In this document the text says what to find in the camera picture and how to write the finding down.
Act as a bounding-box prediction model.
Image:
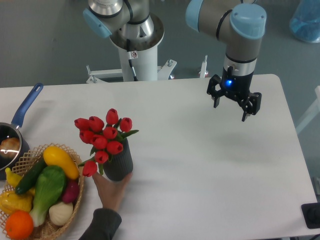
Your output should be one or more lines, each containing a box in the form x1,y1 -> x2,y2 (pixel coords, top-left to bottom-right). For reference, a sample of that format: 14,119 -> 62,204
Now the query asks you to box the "blue plastic bag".
289,0 -> 320,43

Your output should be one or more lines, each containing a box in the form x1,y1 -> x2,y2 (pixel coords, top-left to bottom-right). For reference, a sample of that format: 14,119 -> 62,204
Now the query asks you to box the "white garlic bulb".
49,201 -> 73,226

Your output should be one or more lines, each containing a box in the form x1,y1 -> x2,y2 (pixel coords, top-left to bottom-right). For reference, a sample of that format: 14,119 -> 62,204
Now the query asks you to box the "dark green cucumber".
15,158 -> 47,195

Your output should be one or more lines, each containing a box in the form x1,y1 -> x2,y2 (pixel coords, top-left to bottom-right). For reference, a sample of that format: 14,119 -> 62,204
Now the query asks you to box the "yellow bell pepper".
0,190 -> 33,215

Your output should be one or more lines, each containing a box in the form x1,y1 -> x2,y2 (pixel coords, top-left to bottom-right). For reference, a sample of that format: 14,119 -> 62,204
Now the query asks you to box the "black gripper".
206,66 -> 262,122

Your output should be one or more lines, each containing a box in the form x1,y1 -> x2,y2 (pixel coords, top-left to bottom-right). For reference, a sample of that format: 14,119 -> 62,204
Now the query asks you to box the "yellow squash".
43,145 -> 80,180

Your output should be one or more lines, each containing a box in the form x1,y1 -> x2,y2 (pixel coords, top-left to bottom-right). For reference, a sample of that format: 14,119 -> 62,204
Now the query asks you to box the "black device at edge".
301,202 -> 320,229

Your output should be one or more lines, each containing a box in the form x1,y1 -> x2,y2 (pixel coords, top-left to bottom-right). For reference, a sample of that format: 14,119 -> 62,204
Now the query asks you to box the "brown bread roll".
0,137 -> 20,160

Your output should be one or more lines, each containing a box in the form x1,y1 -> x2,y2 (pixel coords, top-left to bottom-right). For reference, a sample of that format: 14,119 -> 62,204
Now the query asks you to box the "green leafy cabbage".
29,165 -> 67,228

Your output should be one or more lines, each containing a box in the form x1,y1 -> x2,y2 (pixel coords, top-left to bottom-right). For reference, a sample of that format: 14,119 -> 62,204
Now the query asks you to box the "blue handled saucepan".
0,83 -> 44,181

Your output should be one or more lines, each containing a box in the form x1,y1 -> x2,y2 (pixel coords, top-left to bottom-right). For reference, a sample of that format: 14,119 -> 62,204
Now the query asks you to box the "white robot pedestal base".
85,14 -> 210,84

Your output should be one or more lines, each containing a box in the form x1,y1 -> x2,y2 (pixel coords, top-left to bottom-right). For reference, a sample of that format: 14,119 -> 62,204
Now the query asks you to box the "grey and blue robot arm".
82,0 -> 267,118

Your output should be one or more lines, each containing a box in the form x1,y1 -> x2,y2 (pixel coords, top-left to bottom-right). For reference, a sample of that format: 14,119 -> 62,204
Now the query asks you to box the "orange fruit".
5,210 -> 34,240

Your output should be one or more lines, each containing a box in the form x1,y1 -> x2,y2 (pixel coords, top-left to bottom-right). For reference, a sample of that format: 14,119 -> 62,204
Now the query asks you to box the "purple red onion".
61,180 -> 80,204

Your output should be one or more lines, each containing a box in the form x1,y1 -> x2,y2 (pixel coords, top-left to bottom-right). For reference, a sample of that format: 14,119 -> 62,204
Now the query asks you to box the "dark grey sleeved forearm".
79,208 -> 122,240

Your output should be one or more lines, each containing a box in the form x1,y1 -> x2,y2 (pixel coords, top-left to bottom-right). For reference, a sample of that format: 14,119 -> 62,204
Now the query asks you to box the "person's hand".
92,172 -> 133,212

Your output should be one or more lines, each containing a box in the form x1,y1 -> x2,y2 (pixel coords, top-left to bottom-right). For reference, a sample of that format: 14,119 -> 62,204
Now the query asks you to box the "white frame at right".
295,85 -> 320,135

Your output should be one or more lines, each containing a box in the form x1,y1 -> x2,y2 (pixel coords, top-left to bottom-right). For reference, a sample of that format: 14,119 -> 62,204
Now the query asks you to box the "dark grey ribbed vase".
103,139 -> 133,182

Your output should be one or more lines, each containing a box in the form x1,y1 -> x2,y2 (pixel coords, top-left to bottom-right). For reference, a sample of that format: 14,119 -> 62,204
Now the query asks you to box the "red tulip bouquet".
74,108 -> 139,177

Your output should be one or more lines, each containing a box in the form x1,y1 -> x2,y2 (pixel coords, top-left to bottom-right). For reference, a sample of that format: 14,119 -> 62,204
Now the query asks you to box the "yellow banana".
5,167 -> 36,197

